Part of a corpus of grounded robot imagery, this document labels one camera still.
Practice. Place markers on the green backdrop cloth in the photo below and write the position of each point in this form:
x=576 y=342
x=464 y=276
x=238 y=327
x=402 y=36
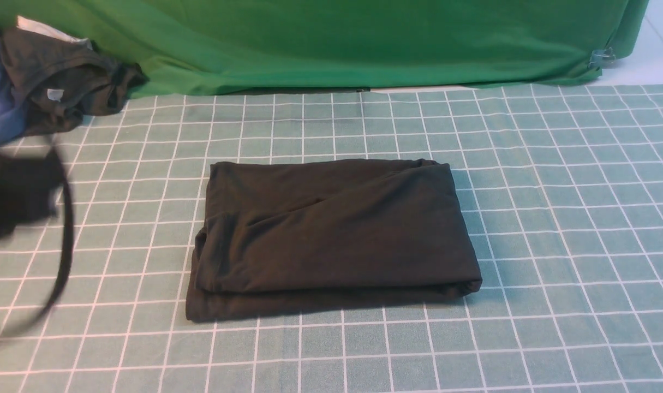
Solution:
x=219 y=47

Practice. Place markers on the white cloth behind pile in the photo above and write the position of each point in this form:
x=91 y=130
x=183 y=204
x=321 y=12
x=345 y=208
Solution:
x=40 y=28

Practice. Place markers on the silver binder clip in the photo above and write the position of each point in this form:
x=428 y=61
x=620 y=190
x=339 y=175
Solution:
x=601 y=59

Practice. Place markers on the green grid-pattern mat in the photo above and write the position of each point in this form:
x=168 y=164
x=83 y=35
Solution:
x=561 y=189

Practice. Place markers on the dark gray long-sleeve shirt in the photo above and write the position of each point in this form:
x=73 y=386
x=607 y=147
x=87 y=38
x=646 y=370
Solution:
x=285 y=239

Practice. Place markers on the crumpled dark gray garment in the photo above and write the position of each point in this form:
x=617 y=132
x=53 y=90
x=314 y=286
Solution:
x=62 y=82

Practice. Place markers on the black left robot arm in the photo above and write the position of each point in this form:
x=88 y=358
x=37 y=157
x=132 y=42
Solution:
x=28 y=185

